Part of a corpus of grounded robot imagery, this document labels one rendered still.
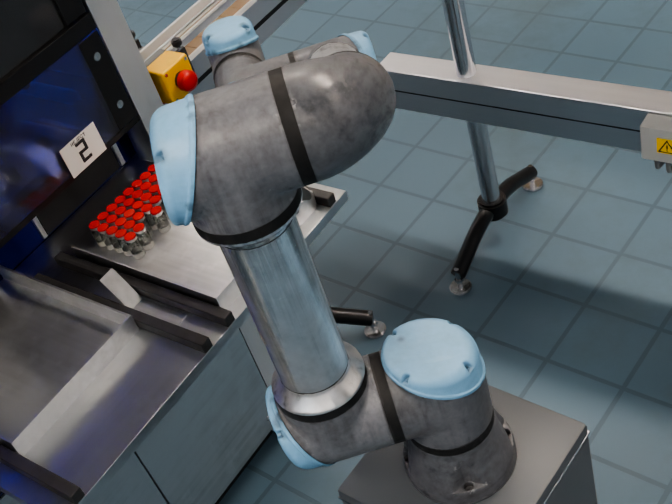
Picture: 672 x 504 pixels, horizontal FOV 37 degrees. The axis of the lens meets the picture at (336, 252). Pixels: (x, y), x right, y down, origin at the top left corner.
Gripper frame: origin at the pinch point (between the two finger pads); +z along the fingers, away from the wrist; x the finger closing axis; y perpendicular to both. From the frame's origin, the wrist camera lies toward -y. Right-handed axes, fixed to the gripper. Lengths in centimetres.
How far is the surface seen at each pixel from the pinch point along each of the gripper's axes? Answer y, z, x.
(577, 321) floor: 13, 91, 67
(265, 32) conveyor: -47, 6, 53
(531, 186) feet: -20, 90, 109
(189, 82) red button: -32.5, -8.2, 17.3
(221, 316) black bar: 3.2, 1.6, -21.8
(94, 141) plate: -35.9, -10.2, -4.3
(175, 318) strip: -5.6, 3.4, -23.9
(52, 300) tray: -30.1, 3.5, -28.9
